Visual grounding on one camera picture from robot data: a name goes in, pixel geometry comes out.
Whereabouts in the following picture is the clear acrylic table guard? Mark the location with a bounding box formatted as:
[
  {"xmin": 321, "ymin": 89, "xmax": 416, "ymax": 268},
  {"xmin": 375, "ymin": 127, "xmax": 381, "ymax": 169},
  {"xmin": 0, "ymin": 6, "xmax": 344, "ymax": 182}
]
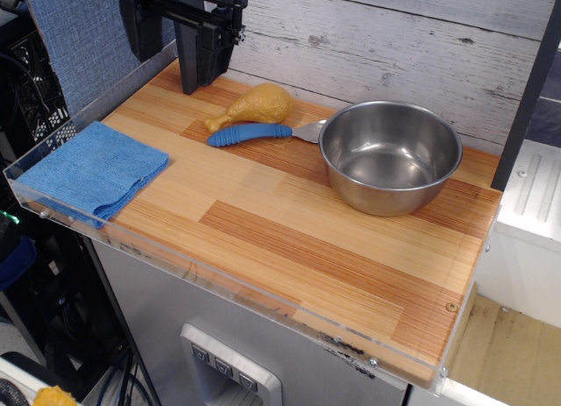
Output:
[{"xmin": 7, "ymin": 63, "xmax": 501, "ymax": 389}]

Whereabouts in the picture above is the blue folded cloth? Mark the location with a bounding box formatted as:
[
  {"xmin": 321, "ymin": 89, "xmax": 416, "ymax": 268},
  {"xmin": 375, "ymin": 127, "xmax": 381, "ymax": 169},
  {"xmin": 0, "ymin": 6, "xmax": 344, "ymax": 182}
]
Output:
[{"xmin": 16, "ymin": 122, "xmax": 169, "ymax": 229}]

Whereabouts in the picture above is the blue-handled metal spoon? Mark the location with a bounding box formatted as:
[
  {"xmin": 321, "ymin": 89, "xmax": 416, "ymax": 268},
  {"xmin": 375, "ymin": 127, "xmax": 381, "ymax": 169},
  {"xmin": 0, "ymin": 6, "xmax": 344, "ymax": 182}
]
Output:
[{"xmin": 207, "ymin": 119, "xmax": 326, "ymax": 147}]

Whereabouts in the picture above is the yellow toy chicken drumstick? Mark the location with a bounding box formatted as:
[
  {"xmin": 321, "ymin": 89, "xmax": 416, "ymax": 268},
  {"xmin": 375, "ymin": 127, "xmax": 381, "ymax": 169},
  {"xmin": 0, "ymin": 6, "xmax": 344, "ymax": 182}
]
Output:
[{"xmin": 203, "ymin": 83, "xmax": 294, "ymax": 133}]

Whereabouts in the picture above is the yellow object at bottom left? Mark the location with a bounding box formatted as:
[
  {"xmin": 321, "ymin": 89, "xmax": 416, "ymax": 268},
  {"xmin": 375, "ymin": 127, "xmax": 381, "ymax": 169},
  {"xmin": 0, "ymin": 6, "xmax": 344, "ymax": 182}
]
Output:
[{"xmin": 32, "ymin": 386, "xmax": 78, "ymax": 406}]

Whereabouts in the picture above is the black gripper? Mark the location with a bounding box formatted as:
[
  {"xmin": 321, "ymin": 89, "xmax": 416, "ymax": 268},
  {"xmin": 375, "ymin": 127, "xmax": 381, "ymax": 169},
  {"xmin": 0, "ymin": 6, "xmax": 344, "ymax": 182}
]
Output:
[{"xmin": 118, "ymin": 0, "xmax": 248, "ymax": 86}]

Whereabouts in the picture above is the metal pot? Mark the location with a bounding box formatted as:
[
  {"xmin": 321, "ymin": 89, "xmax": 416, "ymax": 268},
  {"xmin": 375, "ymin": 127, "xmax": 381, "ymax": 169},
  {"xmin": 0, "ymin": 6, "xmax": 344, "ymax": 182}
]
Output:
[{"xmin": 319, "ymin": 101, "xmax": 463, "ymax": 217}]

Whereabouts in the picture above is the black plastic crate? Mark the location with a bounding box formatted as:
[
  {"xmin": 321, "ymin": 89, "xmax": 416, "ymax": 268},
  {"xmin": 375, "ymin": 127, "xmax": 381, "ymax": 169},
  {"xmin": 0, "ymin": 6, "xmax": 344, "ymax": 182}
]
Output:
[{"xmin": 1, "ymin": 32, "xmax": 69, "ymax": 141}]

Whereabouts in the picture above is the dark grey right post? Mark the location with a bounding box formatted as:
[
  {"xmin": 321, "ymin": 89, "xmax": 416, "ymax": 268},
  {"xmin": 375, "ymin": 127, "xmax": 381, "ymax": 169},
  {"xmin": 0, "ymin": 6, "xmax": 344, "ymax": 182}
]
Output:
[{"xmin": 491, "ymin": 0, "xmax": 560, "ymax": 191}]

